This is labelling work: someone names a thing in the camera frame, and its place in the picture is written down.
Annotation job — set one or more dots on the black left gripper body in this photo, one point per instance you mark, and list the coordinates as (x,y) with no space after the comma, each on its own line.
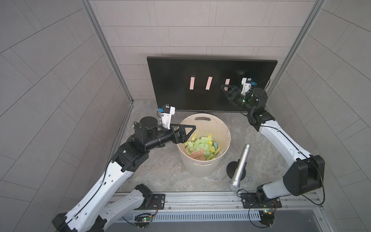
(175,134)

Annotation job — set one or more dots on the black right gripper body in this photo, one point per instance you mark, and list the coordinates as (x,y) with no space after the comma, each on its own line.
(239,101)

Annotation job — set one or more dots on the pink sticky note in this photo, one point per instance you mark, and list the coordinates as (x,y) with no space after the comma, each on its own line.
(192,81)
(227,82)
(208,84)

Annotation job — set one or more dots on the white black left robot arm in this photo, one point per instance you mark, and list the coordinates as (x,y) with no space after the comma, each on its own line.
(92,213)

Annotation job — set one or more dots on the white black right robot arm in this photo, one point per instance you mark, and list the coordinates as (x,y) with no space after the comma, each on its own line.
(306,171)

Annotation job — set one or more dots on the discarded sticky notes pile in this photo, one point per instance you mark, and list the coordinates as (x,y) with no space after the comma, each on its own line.
(202,148)

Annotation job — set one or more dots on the black computer monitor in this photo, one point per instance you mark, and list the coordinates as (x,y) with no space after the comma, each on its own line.
(171,79)

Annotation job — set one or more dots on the cream waste bin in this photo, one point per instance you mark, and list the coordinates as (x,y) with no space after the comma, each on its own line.
(206,124)

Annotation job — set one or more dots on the black round microphone base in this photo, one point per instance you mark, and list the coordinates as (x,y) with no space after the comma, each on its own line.
(231,167)

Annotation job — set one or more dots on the silver microphone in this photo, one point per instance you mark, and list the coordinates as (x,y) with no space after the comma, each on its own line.
(234,184)

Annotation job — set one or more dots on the left green circuit board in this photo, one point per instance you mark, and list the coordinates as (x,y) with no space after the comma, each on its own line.
(143,220)

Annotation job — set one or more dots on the green circuit board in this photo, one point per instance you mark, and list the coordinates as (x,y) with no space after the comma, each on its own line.
(143,220)
(267,218)

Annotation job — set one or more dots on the right green circuit board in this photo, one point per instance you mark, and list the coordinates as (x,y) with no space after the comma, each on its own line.
(267,218)

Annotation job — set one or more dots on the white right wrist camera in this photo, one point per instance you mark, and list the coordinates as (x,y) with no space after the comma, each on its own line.
(247,84)

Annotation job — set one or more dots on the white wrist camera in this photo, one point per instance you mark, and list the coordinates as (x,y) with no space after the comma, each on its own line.
(247,84)
(166,112)

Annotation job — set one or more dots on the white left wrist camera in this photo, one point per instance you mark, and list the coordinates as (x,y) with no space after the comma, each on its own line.
(166,112)

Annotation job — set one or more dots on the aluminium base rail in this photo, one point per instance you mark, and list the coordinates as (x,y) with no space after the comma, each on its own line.
(228,201)

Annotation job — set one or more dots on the aluminium right corner post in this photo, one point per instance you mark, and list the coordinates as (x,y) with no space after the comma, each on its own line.
(309,21)

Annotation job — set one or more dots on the aluminium corner post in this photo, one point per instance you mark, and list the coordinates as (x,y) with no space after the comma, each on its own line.
(309,21)
(104,44)

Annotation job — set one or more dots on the aluminium left corner post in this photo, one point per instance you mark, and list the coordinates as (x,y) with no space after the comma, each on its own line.
(104,44)

